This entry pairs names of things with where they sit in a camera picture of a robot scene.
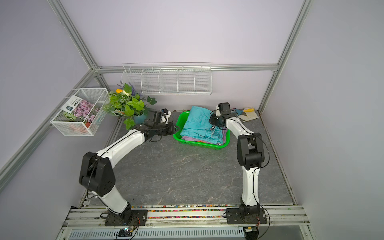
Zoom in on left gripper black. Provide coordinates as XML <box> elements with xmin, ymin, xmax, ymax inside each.
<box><xmin>154</xmin><ymin>121</ymin><xmax>180</xmax><ymax>136</ymax></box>

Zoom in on purple pants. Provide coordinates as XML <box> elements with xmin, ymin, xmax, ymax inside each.
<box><xmin>182</xmin><ymin>129</ymin><xmax>228</xmax><ymax>146</ymax></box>

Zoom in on green plastic basket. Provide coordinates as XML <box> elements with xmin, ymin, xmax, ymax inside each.
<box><xmin>173</xmin><ymin>111</ymin><xmax>231</xmax><ymax>150</ymax></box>

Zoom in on teal pants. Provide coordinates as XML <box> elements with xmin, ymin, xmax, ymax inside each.
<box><xmin>181</xmin><ymin>106</ymin><xmax>223</xmax><ymax>143</ymax></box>

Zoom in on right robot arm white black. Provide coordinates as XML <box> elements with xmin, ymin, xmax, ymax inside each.
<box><xmin>209</xmin><ymin>103</ymin><xmax>266</xmax><ymax>216</ymax></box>

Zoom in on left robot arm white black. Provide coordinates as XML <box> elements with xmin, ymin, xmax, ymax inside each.
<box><xmin>79</xmin><ymin>109</ymin><xmax>178</xmax><ymax>218</ymax></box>

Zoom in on blue yellow garden tool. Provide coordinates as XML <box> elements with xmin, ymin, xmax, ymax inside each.
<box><xmin>232</xmin><ymin>108</ymin><xmax>255</xmax><ymax>116</ymax></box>

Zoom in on teal vase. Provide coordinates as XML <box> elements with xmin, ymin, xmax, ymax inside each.
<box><xmin>134</xmin><ymin>114</ymin><xmax>148</xmax><ymax>125</ymax></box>

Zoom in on artificial green plant bouquet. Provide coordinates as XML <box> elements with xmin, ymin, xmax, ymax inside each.
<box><xmin>103</xmin><ymin>82</ymin><xmax>157</xmax><ymax>130</ymax></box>

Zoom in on flower seed packet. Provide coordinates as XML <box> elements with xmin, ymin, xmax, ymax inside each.
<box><xmin>61</xmin><ymin>96</ymin><xmax>100</xmax><ymax>124</ymax></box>

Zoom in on small green circuit board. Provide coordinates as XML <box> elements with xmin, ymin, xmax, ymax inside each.
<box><xmin>118</xmin><ymin>228</ymin><xmax>134</xmax><ymax>238</ymax></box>

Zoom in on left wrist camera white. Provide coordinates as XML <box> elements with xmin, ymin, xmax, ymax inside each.
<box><xmin>161</xmin><ymin>109</ymin><xmax>172</xmax><ymax>125</ymax></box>

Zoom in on white wire wall shelf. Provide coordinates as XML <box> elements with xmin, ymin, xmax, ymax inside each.
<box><xmin>122</xmin><ymin>62</ymin><xmax>213</xmax><ymax>96</ymax></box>

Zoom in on white wire side basket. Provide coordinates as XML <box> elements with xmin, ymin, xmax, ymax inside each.
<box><xmin>51</xmin><ymin>88</ymin><xmax>110</xmax><ymax>137</ymax></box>

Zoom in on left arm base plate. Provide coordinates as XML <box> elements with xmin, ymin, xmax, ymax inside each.
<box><xmin>105</xmin><ymin>209</ymin><xmax>148</xmax><ymax>227</ymax></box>

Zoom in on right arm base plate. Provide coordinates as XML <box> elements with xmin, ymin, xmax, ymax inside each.
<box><xmin>224</xmin><ymin>208</ymin><xmax>268</xmax><ymax>225</ymax></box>

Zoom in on aluminium rail front frame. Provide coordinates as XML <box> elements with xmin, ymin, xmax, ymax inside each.
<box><xmin>57</xmin><ymin>205</ymin><xmax>316</xmax><ymax>240</ymax></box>

